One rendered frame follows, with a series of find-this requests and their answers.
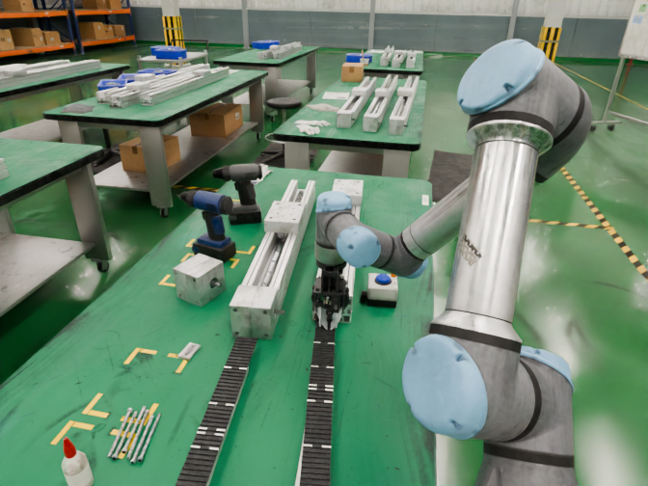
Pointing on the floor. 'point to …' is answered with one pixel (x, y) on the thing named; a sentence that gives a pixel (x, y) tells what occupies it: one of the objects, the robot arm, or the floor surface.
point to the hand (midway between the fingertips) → (329, 323)
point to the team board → (635, 33)
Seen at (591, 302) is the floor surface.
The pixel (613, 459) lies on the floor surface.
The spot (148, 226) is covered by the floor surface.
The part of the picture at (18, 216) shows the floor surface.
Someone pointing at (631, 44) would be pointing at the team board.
